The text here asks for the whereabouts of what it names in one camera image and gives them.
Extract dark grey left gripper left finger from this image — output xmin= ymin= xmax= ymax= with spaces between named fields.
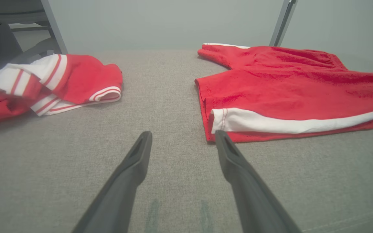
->
xmin=72 ymin=131 xmax=153 ymax=233

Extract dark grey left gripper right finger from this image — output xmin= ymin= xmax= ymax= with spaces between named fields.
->
xmin=215 ymin=130 xmax=302 ymax=233

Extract red shorts with white stripe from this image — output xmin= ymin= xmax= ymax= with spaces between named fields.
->
xmin=195 ymin=43 xmax=373 ymax=143

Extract red white basketball jersey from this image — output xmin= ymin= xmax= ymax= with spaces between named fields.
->
xmin=0 ymin=53 xmax=123 ymax=128

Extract light grey partition post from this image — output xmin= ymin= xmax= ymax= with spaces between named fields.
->
xmin=269 ymin=0 xmax=298 ymax=47
xmin=40 ymin=0 xmax=68 ymax=55

